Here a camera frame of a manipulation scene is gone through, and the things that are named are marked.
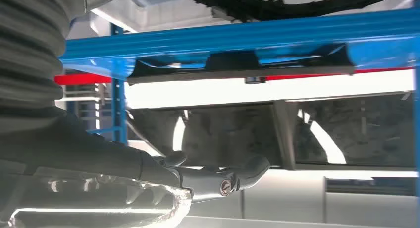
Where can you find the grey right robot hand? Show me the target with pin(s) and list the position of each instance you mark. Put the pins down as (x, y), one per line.
(82, 174)

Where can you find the blue metal shelf rack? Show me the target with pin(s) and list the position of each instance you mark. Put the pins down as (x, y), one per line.
(229, 36)

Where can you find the red barrier belt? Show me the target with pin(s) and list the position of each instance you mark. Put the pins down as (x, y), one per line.
(82, 79)

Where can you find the black stanchion head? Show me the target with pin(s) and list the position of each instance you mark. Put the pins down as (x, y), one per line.
(255, 80)

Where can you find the white car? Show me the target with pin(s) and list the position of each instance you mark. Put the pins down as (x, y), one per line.
(361, 206)

